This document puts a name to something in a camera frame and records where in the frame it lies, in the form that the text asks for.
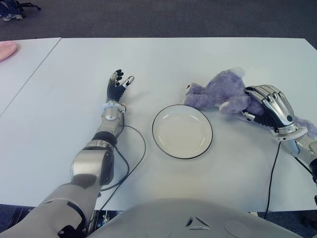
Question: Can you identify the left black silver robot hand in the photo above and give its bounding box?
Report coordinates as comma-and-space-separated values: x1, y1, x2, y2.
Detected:
106, 68, 136, 103

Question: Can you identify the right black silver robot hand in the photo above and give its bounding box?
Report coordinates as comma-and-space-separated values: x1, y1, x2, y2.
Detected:
242, 84, 302, 132

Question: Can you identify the purple plush bunny doll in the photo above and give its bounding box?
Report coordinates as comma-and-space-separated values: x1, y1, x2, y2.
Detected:
183, 66, 317, 141

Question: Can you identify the white plate with black rim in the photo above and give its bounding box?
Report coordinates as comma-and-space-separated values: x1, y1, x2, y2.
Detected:
152, 104, 213, 160

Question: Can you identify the pink plate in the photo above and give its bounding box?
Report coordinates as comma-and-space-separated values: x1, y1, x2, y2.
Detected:
0, 41, 18, 61

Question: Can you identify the black office chair base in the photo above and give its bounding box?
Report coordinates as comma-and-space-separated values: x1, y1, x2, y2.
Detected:
18, 1, 42, 12

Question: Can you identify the white sneaker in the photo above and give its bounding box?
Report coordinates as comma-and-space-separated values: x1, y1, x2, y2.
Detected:
2, 13, 24, 22

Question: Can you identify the grey robot torso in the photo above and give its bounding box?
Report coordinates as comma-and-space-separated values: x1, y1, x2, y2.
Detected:
91, 197, 298, 238

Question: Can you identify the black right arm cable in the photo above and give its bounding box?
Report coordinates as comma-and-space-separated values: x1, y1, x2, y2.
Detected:
262, 141, 282, 219

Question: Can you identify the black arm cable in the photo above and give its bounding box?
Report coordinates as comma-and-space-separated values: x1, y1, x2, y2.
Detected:
99, 125, 147, 212
262, 141, 282, 219

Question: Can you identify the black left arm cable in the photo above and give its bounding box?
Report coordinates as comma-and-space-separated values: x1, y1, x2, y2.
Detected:
99, 125, 147, 212

